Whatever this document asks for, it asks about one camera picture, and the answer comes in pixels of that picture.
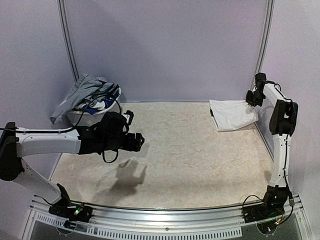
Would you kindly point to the white and green raglan shirt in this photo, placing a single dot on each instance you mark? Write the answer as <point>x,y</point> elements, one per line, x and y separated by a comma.
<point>232,115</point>

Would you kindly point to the aluminium front rail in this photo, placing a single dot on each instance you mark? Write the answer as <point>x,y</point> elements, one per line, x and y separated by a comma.
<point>211,223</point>

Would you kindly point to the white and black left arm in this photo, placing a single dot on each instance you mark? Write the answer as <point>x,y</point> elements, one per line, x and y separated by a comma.
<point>18,142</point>

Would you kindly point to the aluminium corner post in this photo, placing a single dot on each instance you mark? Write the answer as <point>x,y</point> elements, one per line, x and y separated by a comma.
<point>61,4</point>
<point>264,39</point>

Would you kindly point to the grey garment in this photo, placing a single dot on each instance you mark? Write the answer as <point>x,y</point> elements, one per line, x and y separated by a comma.
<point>86,87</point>

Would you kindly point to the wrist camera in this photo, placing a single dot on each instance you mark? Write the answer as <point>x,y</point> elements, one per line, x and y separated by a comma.
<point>260,81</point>
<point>129,115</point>

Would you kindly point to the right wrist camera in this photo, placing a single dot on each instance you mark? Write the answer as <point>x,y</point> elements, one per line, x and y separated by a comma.
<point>260,81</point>

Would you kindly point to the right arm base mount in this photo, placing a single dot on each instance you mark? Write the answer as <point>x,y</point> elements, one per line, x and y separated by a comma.
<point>262,215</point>

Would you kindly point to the blue plaid garment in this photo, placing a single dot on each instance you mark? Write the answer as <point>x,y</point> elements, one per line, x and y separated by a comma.
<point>99,103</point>

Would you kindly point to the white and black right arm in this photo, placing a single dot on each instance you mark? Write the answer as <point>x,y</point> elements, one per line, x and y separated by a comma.
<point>282,125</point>

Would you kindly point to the white plastic laundry basket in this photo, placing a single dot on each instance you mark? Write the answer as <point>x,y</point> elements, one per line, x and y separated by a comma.
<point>87,119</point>

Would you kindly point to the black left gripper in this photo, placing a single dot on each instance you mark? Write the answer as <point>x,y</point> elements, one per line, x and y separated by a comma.
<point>135,146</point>

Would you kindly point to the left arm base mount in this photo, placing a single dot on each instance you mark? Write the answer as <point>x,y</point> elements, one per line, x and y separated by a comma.
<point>73,213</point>

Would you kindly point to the right aluminium corner post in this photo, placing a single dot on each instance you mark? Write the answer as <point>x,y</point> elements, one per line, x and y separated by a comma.
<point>264,39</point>

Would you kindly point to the left aluminium corner post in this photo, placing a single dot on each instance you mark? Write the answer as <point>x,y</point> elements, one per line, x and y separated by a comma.
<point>61,4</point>

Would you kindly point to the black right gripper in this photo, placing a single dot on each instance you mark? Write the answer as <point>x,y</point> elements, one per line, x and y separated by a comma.
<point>251,98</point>

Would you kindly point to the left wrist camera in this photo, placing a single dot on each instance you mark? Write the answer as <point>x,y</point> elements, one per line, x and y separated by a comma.
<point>129,115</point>

